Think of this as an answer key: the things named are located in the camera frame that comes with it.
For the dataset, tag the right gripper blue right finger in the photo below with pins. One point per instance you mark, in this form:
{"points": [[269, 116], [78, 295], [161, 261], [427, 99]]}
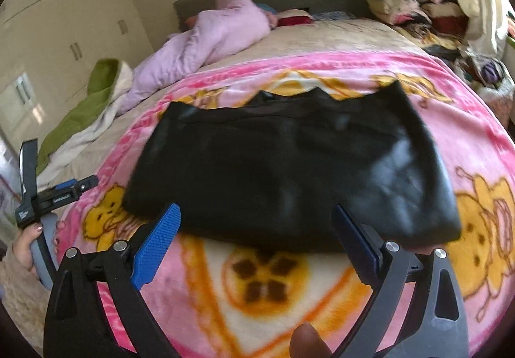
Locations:
{"points": [[362, 250]]}

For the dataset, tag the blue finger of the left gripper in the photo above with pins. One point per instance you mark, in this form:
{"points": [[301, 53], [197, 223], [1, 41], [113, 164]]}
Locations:
{"points": [[66, 184], [85, 184]]}

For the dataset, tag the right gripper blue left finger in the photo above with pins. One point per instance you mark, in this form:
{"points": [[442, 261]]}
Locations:
{"points": [[151, 252]]}

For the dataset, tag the black leather jacket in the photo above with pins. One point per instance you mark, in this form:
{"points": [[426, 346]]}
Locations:
{"points": [[269, 174]]}

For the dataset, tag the floral bag of clothes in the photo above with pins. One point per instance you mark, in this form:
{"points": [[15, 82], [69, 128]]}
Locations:
{"points": [[490, 79]]}

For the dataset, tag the pile of folded clothes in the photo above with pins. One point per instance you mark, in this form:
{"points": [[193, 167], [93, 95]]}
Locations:
{"points": [[436, 26]]}

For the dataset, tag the left hand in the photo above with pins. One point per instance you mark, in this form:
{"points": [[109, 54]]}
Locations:
{"points": [[22, 245]]}

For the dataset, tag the right hand thumb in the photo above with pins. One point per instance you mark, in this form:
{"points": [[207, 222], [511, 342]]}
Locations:
{"points": [[307, 343]]}

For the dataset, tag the green and white fleece blanket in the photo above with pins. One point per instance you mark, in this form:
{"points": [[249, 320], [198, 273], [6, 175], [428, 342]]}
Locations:
{"points": [[109, 82]]}

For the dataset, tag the lilac puffy quilt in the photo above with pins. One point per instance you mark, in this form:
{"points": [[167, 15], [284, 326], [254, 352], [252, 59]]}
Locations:
{"points": [[232, 26]]}

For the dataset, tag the beige quilted bedspread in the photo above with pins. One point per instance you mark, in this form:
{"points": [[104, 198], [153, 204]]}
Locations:
{"points": [[361, 35]]}

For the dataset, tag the red and white pillow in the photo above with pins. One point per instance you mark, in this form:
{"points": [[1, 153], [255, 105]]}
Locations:
{"points": [[293, 17]]}

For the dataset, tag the cream window curtain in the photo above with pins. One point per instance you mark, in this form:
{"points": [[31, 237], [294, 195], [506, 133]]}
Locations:
{"points": [[487, 29]]}

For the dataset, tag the cream wardrobe with handles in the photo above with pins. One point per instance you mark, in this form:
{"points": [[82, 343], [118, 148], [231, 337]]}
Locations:
{"points": [[48, 50]]}

